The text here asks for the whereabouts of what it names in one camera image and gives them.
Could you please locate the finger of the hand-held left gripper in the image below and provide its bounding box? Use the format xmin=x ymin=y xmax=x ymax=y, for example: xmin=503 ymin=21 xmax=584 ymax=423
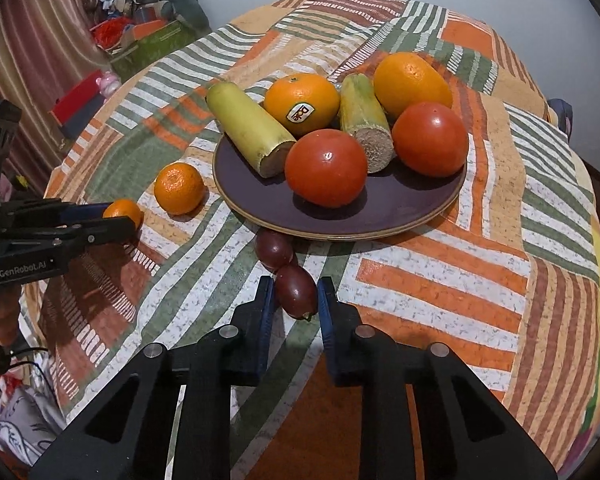
xmin=7 ymin=216 xmax=137 ymax=253
xmin=2 ymin=199 xmax=112 ymax=227

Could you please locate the black cable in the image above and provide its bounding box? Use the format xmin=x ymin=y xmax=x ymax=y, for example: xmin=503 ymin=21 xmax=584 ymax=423
xmin=10 ymin=346 xmax=57 ymax=396

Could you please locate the red tomato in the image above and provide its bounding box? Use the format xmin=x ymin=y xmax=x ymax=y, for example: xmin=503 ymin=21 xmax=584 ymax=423
xmin=391 ymin=101 xmax=470 ymax=178
xmin=285 ymin=129 xmax=368 ymax=209

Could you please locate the orange with sticker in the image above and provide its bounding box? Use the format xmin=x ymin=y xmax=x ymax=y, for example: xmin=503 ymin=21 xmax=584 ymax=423
xmin=264 ymin=73 xmax=341 ymax=137

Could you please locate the red box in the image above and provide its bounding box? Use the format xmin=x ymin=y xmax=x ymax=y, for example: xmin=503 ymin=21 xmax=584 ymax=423
xmin=54 ymin=69 xmax=106 ymax=123

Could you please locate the pink toy figure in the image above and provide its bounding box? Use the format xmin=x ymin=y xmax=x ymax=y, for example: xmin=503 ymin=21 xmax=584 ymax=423
xmin=95 ymin=71 xmax=121 ymax=97

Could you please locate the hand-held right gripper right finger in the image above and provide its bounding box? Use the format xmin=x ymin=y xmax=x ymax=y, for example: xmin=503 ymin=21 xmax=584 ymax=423
xmin=316 ymin=276 xmax=558 ymax=480

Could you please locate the dark red jujube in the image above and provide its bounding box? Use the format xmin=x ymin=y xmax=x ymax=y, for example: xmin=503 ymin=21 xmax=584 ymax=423
xmin=274 ymin=263 xmax=318 ymax=320
xmin=254 ymin=230 xmax=295 ymax=271

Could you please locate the striped patchwork tablecloth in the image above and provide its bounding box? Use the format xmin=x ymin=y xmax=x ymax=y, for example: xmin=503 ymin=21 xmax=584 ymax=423
xmin=20 ymin=0 xmax=600 ymax=480

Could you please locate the person's left hand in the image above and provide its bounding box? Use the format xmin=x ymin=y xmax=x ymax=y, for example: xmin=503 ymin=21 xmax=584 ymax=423
xmin=0 ymin=292 xmax=22 ymax=349

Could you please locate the striped brown curtain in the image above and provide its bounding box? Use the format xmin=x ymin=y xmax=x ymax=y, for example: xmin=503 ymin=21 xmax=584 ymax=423
xmin=0 ymin=0 xmax=106 ymax=196

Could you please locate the red plastic bag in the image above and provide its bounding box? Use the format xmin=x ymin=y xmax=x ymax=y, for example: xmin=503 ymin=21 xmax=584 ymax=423
xmin=89 ymin=16 xmax=133 ymax=51

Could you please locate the grey plush toy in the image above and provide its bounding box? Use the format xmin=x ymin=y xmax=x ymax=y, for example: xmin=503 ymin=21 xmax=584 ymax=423
xmin=142 ymin=0 xmax=212 ymax=31

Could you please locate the plain orange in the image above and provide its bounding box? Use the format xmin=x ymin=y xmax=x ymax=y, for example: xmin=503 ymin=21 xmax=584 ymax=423
xmin=373 ymin=52 xmax=453 ymax=121

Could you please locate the green sugarcane piece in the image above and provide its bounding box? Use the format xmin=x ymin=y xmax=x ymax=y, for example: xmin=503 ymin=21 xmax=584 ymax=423
xmin=339 ymin=74 xmax=397 ymax=174

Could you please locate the green cardboard box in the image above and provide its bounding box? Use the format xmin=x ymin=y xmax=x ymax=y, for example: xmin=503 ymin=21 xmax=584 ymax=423
xmin=109 ymin=20 xmax=201 ymax=83

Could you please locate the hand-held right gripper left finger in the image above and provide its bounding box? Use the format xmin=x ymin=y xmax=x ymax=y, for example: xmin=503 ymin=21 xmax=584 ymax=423
xmin=27 ymin=275 xmax=276 ymax=480

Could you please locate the orange box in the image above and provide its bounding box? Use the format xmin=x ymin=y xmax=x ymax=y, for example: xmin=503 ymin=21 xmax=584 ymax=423
xmin=122 ymin=19 xmax=168 ymax=43

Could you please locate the small mandarin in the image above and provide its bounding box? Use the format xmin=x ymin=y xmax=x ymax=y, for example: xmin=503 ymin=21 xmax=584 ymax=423
xmin=102 ymin=199 xmax=143 ymax=231

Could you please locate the yellow sugarcane piece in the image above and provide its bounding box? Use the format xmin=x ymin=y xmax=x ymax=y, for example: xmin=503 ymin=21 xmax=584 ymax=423
xmin=206 ymin=81 xmax=297 ymax=179

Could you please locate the purple round plate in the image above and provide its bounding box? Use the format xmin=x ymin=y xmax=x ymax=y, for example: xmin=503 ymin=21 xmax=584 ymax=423
xmin=212 ymin=105 xmax=467 ymax=241

